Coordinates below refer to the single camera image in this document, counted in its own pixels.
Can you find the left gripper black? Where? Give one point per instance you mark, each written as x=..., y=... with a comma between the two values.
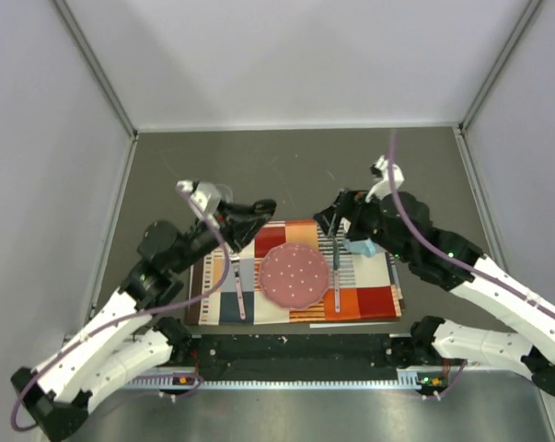
x=239, y=222

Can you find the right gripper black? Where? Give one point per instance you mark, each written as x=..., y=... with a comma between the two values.
x=349, y=204

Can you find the black earbud charging case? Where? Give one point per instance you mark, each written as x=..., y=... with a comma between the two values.
x=265, y=207

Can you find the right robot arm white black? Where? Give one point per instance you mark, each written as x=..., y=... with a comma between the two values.
x=402, y=226

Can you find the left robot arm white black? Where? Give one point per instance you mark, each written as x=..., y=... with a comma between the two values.
x=133, y=331

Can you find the clear plastic cup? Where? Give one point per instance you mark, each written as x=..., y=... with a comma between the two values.
x=226, y=192

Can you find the white blue mug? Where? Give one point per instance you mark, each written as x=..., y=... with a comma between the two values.
x=365, y=247

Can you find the pink dotted plate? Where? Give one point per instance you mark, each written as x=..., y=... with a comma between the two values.
x=294, y=276

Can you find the colourful patchwork placemat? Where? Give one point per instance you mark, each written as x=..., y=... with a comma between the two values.
x=369, y=286

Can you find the knife with pink handle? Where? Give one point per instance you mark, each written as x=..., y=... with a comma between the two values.
x=336, y=274

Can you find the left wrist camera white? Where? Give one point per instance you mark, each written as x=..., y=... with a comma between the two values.
x=203, y=197

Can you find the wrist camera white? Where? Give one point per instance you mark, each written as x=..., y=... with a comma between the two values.
x=383, y=174
x=203, y=197

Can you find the fork with pink handle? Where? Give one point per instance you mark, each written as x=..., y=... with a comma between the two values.
x=235, y=264

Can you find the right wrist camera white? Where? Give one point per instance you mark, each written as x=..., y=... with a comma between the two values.
x=383, y=174

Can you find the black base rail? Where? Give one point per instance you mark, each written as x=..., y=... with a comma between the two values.
x=304, y=357

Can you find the aluminium frame profile front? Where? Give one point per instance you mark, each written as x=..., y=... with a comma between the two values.
x=170, y=377

